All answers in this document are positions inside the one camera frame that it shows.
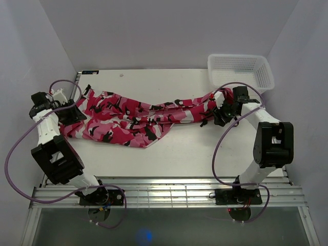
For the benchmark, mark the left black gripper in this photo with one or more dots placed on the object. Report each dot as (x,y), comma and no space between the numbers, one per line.
(76,116)

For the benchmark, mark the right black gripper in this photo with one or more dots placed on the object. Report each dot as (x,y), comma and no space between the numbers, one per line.
(218,114)

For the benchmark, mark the pink camouflage trousers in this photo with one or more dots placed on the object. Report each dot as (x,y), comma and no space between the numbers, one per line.
(114,119)

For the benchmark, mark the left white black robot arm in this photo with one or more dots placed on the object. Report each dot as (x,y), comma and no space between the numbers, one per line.
(55,156)

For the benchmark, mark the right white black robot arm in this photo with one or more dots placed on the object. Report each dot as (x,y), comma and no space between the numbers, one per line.
(273,146)

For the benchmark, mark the small label sticker on table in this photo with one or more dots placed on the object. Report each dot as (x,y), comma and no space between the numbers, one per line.
(89,72)

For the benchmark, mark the white plastic mesh basket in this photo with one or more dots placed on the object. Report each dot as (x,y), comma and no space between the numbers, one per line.
(253,70)

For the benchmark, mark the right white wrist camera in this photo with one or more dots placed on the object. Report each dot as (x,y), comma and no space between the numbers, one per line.
(218,97)

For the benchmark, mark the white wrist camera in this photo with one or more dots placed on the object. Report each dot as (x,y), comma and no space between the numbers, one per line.
(59,96)
(218,97)

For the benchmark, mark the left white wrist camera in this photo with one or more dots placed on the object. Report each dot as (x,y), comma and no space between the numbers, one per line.
(59,96)

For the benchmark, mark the aluminium frame rail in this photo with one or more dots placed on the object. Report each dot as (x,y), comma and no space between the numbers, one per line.
(198,192)

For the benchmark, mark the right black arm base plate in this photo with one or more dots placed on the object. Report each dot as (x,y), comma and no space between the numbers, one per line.
(237,196)

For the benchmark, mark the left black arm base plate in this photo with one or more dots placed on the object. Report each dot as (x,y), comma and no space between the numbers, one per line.
(115,198)

